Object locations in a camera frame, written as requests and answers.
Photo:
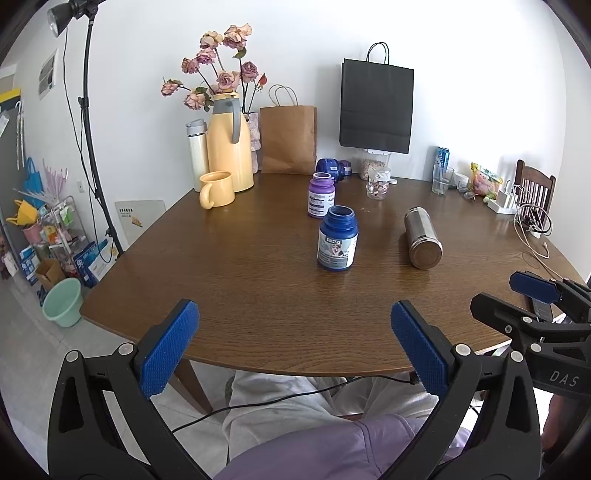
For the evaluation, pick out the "colourful snack packet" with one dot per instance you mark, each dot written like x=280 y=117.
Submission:
x=482 y=181

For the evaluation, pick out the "blue supplement bottle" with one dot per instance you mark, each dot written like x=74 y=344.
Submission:
x=337 y=240

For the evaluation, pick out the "black light stand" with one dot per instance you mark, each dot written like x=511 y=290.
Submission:
x=90 y=138

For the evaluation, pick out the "small cardboard box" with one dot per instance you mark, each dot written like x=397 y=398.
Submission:
x=48 y=273

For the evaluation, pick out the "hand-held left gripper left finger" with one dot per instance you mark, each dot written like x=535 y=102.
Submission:
x=168 y=350

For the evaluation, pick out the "pink white vase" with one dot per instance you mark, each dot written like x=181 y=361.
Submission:
x=254 y=138

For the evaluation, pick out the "white board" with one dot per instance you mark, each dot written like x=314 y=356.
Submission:
x=138 y=219

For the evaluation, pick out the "stainless steel cup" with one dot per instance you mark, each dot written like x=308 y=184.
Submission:
x=422 y=237

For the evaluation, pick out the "small glass jar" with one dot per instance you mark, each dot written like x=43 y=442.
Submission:
x=378 y=185

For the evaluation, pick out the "yellow mug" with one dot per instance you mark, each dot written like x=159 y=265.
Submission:
x=219 y=189

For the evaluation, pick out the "white thermos bottle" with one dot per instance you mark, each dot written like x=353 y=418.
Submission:
x=197 y=159

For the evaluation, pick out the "clear storage jar white lid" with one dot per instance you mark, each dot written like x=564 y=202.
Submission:
x=371 y=162

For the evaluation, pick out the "brown paper bag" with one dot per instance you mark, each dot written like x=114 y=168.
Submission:
x=288 y=138

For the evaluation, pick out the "dried pink rose bouquet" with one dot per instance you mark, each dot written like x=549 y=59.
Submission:
x=226 y=81

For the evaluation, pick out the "purple supplement bottle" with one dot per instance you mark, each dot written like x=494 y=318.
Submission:
x=321 y=196

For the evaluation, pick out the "blue paper pack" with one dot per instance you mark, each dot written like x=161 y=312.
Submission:
x=92 y=263

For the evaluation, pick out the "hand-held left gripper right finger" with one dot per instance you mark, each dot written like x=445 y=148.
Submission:
x=421 y=351

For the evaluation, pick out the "small purple bottle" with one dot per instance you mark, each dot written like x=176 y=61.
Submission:
x=346 y=167

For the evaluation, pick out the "dark blue round bottle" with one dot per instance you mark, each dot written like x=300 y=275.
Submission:
x=328 y=167

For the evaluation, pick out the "blue drink carton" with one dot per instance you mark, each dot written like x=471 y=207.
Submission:
x=442 y=154

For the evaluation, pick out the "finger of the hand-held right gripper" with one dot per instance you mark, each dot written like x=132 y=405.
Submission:
x=535 y=286
x=501 y=317

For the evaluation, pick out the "white charger block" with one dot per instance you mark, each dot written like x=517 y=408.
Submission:
x=502 y=204

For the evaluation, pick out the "wooden chair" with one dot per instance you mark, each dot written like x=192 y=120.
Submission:
x=535 y=182

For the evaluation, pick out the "clear drinking glass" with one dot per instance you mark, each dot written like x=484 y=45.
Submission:
x=442 y=181

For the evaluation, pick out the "blue tote bag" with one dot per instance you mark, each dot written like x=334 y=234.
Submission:
x=33 y=177

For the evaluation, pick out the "grey wall panel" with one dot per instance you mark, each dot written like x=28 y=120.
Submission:
x=47 y=74

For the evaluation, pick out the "person's white pants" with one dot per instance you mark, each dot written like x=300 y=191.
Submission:
x=277 y=392

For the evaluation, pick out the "black paper bag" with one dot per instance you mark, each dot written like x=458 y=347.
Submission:
x=376 y=108

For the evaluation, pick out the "yellow thermos jug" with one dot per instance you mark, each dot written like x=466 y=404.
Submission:
x=228 y=147

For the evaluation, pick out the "green plastic basin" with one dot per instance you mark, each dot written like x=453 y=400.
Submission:
x=62 y=302

